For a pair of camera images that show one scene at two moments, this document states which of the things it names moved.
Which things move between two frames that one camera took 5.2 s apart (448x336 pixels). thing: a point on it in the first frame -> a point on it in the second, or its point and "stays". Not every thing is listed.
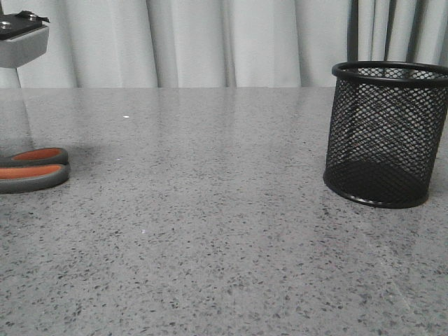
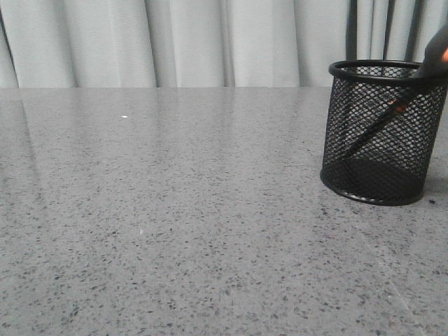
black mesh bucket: [384, 122] stays
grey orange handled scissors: [33, 169] -> [435, 68]
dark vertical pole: [353, 52] stays
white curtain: [223, 43] stays
